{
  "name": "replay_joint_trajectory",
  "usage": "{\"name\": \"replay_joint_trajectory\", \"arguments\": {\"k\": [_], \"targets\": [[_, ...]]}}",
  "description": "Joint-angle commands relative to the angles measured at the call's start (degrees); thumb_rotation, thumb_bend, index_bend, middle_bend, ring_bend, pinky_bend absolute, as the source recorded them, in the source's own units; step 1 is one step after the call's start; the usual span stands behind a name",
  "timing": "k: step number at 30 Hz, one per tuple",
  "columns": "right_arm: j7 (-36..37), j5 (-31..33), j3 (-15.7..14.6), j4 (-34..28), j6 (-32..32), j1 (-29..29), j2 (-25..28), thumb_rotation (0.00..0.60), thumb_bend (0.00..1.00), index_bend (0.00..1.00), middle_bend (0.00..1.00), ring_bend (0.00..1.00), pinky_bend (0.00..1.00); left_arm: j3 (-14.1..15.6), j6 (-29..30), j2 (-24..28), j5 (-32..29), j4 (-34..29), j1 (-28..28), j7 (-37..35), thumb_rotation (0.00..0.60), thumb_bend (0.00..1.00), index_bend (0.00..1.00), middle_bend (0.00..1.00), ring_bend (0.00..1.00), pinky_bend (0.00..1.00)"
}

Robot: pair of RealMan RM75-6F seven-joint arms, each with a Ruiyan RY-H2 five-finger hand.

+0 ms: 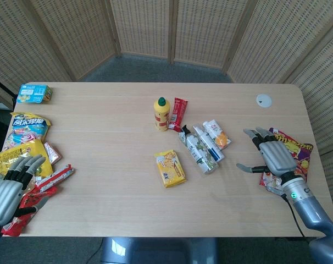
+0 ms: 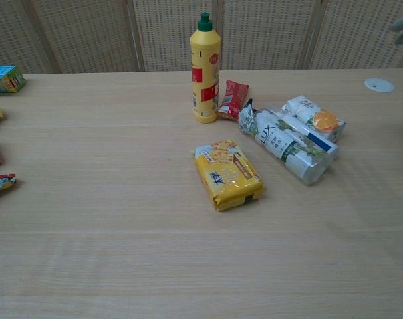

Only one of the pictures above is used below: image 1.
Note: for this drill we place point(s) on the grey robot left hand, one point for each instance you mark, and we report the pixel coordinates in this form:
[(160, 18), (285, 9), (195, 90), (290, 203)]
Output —
[(5, 196)]

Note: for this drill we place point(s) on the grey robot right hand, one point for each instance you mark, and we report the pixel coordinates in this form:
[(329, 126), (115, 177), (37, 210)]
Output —
[(277, 156)]

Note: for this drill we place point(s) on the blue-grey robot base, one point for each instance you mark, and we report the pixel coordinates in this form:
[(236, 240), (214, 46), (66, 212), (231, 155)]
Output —
[(161, 251)]

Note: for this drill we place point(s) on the blue-grey robot right arm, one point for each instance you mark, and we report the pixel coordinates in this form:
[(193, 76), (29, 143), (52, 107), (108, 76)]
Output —
[(310, 209)]

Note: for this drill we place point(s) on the red purple chips bag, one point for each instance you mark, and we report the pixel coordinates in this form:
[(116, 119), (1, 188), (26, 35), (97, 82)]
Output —
[(301, 154)]

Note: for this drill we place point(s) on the red snack bag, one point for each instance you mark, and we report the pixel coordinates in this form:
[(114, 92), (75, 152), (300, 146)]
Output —
[(29, 202)]

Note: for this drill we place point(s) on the large yellow snack bag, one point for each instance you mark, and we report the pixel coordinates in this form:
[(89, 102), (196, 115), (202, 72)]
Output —
[(15, 156)]

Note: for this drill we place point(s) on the long red white snack pack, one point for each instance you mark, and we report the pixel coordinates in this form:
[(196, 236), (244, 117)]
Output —
[(55, 177)]

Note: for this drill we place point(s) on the small red-brown snack pack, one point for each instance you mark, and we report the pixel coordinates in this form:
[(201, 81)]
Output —
[(53, 154)]

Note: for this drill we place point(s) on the white spray bottle blue label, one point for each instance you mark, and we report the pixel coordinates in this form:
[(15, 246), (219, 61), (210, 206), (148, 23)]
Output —
[(209, 144)]

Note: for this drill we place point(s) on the Alpenliebe candy bag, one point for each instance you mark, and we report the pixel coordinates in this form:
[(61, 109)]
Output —
[(27, 126)]

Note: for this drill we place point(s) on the Lux body wash bottle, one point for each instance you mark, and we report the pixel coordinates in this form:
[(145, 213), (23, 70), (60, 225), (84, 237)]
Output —
[(198, 149)]

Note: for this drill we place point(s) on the blue candy box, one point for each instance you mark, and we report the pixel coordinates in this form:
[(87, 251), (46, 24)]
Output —
[(34, 93)]

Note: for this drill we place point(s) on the yellow cracker pack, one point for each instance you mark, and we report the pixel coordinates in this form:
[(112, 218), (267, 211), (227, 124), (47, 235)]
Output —
[(170, 169)]

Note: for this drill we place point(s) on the red snack stick pack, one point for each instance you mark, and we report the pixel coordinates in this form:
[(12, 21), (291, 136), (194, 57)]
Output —
[(177, 112)]

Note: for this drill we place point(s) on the yellow bottle green cap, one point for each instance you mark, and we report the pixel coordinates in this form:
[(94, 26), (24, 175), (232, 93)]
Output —
[(161, 115)]

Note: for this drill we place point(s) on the woven wooden folding screen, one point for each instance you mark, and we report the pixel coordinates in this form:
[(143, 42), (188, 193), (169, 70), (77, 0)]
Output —
[(205, 30)]

